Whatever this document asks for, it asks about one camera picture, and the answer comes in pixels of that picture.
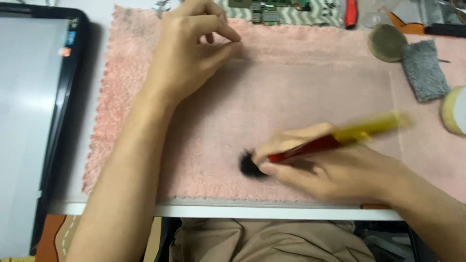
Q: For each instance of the person's right hand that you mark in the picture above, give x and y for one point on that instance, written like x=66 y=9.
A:
x=346 y=171

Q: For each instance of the grey chevron patterned cloth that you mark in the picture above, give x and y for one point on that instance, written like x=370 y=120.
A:
x=316 y=14

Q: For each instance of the grey microfibre cloth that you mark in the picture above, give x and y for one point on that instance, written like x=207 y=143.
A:
x=425 y=71

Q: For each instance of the green circuit board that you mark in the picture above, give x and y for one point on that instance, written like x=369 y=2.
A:
x=267 y=9

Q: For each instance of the clear glass panel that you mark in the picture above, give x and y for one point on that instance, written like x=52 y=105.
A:
x=291 y=98

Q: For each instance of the person's left hand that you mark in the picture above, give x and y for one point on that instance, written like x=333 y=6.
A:
x=178 y=54

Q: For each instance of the black framed tablet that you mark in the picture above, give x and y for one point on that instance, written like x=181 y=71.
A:
x=29 y=120

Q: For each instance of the crumpled silver foil piece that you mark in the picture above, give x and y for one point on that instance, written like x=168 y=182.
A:
x=162 y=8

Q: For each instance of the person's beige trousers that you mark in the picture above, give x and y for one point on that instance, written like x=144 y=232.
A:
x=269 y=242

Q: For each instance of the clear plastic piece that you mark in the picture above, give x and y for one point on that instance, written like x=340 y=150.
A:
x=375 y=16

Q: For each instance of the brown patterned mat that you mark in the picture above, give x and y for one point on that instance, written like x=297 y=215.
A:
x=54 y=238

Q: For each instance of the pink fluffy towel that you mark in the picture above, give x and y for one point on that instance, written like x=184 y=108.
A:
x=284 y=91

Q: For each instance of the round olive polishing pad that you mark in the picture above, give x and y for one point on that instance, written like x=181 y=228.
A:
x=386 y=43

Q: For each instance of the orange and black tool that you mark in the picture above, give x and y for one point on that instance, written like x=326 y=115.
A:
x=418 y=27

